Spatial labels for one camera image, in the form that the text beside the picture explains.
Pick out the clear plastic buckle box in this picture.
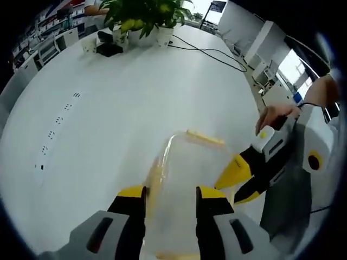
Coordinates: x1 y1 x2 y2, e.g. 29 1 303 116
146 129 236 260

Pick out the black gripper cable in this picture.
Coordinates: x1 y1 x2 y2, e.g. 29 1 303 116
296 101 330 109

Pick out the white table socket strip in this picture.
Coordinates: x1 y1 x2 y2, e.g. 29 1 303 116
34 91 82 188

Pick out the person's right hand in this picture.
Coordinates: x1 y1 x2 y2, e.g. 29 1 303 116
255 105 301 137

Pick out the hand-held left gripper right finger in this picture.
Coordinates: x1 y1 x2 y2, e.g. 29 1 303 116
195 185 283 260

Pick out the white storage shelf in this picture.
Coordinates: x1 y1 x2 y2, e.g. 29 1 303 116
35 5 87 37

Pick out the white patterned plant pot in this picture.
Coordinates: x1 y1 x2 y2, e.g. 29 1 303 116
112 24 130 51

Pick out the green leafy plant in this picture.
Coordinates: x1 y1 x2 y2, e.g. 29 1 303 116
99 0 194 38

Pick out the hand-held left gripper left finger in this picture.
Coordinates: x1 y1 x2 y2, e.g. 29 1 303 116
69 185 149 257

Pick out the black table cable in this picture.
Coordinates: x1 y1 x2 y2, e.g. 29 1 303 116
167 34 248 73

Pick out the black desk object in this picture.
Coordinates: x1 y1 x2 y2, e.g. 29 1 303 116
95 30 125 58

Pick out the white low cabinet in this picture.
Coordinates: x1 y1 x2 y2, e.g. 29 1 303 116
13 27 79 72

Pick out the white dotted paper cup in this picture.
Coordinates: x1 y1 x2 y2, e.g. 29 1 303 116
81 37 99 54

